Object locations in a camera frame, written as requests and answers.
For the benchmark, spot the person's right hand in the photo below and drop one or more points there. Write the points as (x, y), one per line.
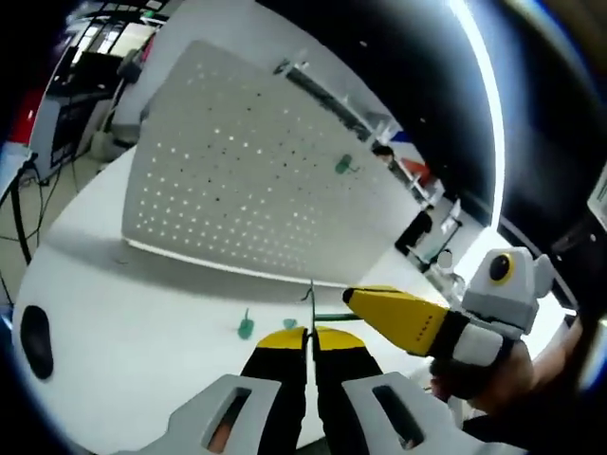
(493, 388)

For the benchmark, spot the white perforated mounting plate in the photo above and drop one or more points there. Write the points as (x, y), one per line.
(213, 166)

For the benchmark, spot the white partition panel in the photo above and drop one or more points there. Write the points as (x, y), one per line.
(227, 28)

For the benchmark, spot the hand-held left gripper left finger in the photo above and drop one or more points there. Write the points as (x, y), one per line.
(265, 393)

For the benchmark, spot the black computer mouse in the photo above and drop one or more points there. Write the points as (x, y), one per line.
(37, 341)

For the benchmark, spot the white worn device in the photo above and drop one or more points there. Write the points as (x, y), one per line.
(600, 189)

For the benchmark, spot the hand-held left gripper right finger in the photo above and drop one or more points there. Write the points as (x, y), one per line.
(351, 398)

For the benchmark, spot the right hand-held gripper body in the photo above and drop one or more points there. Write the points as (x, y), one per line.
(502, 294)

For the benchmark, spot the ceiling light strip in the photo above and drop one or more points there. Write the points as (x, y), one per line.
(493, 104)

